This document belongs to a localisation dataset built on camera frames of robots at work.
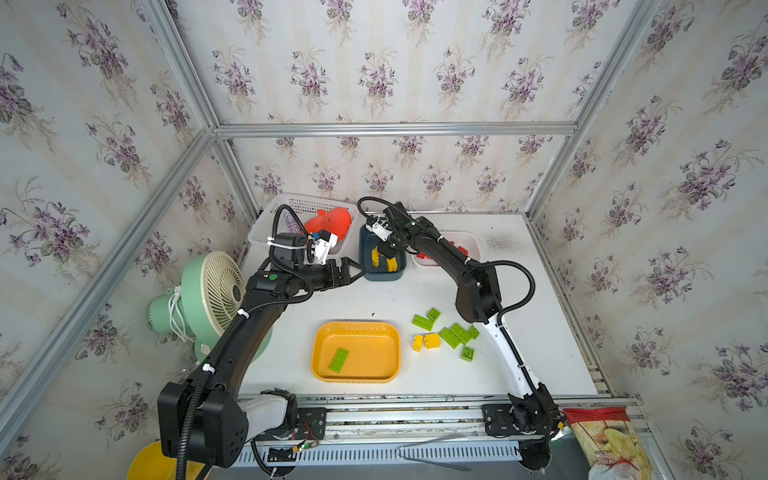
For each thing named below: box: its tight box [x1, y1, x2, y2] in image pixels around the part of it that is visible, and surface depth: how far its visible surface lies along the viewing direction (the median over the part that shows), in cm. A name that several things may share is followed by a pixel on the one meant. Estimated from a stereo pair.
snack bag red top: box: [563, 406, 652, 480], surface depth 67 cm
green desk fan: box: [148, 251, 273, 363], surface depth 68 cm
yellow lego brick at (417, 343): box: [412, 335, 423, 353], surface depth 86 cm
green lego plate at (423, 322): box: [412, 314, 435, 331], surface depth 92 cm
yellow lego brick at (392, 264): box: [386, 257, 398, 273], surface depth 103 cm
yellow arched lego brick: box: [371, 245, 381, 268], surface depth 106 cm
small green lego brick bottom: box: [460, 346, 475, 362], surface depth 86 cm
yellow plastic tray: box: [311, 320, 401, 384], surface depth 85 cm
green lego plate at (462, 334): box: [449, 322, 474, 345], surface depth 90 cm
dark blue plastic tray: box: [359, 224, 408, 282], surface depth 106 cm
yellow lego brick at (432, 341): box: [423, 333, 441, 349], surface depth 87 cm
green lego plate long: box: [438, 327, 462, 349], surface depth 89 cm
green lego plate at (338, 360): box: [328, 348, 349, 373], surface depth 84 cm
